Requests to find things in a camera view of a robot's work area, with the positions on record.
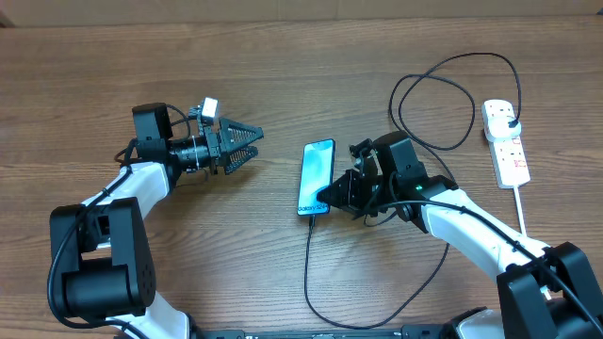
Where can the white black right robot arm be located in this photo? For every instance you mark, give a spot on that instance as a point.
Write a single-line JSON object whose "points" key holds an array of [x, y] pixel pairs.
{"points": [[543, 291]]}

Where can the black Samsung smartphone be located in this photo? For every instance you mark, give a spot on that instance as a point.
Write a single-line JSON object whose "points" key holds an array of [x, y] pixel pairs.
{"points": [[316, 174]]}

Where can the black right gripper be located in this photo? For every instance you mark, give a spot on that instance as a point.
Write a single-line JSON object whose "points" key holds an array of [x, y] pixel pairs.
{"points": [[349, 185]]}

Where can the white power strip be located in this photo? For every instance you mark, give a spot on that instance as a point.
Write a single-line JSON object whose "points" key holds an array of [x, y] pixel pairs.
{"points": [[509, 159]]}

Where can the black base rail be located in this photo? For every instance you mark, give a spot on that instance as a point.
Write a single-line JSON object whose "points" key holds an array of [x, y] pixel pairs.
{"points": [[320, 333]]}

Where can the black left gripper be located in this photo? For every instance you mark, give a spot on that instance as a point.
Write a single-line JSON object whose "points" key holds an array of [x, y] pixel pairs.
{"points": [[226, 142]]}

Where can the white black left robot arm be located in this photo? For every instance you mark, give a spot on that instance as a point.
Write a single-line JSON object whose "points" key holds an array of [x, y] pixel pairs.
{"points": [[102, 272]]}

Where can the white charger plug adapter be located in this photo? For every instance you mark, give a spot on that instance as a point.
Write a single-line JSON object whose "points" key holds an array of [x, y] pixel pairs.
{"points": [[497, 129]]}

